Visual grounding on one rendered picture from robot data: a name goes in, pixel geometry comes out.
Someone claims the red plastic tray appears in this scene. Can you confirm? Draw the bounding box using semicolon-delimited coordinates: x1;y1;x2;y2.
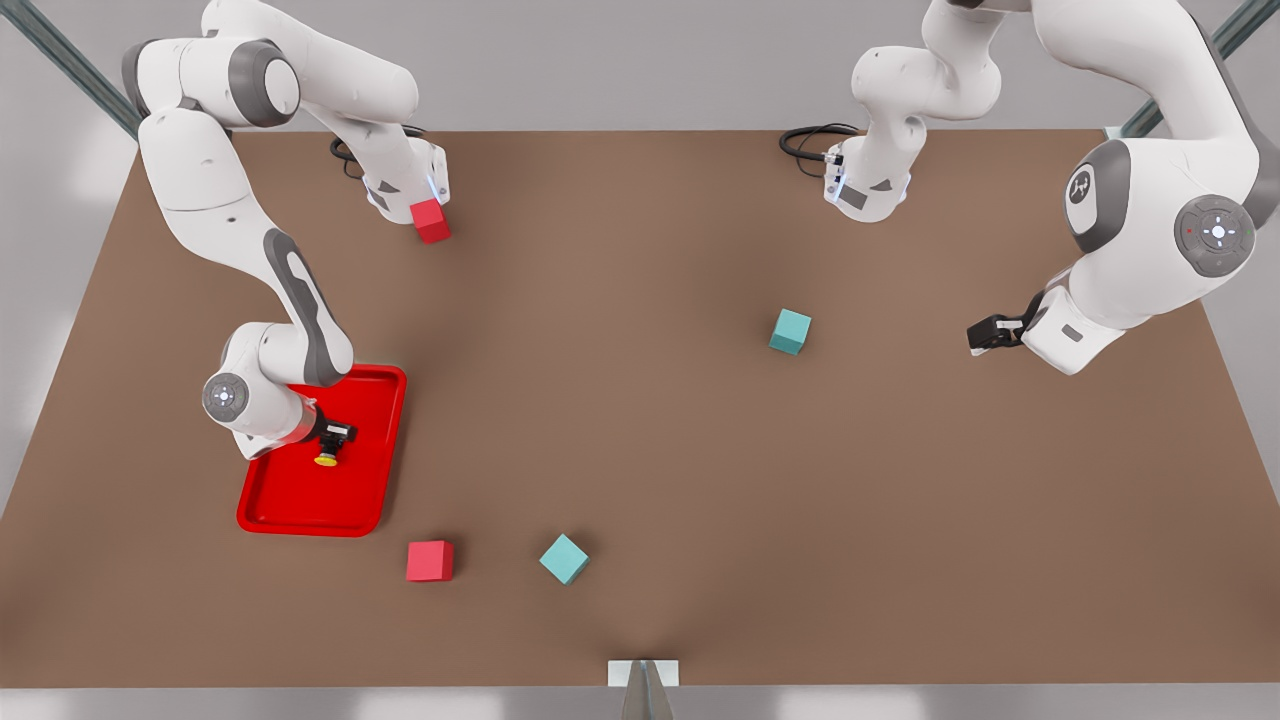
236;364;409;539

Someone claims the silver frame post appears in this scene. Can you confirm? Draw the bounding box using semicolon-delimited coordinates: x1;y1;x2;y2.
607;659;681;720
0;0;143;142
1104;0;1280;140

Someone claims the black cable loop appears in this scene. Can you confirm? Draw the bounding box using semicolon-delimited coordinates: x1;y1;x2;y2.
329;124;431;182
778;123;864;180

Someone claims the red cube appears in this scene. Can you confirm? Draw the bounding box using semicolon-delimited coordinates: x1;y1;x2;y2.
406;540;455;584
410;198;453;246

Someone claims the teal cube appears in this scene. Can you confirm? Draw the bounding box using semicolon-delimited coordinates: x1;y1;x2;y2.
768;308;813;357
539;533;591;587

